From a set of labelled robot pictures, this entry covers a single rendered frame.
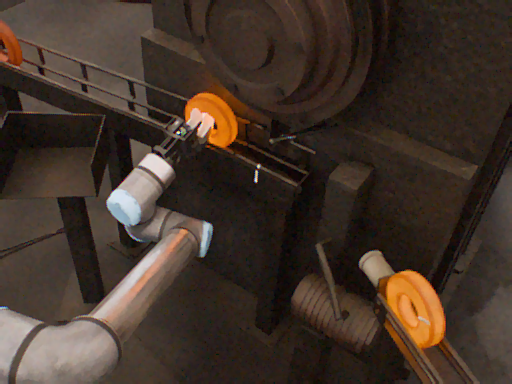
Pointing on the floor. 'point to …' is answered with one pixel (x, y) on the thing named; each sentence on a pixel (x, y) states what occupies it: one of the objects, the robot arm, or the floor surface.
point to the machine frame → (363, 150)
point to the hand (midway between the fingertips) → (210, 115)
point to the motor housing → (327, 328)
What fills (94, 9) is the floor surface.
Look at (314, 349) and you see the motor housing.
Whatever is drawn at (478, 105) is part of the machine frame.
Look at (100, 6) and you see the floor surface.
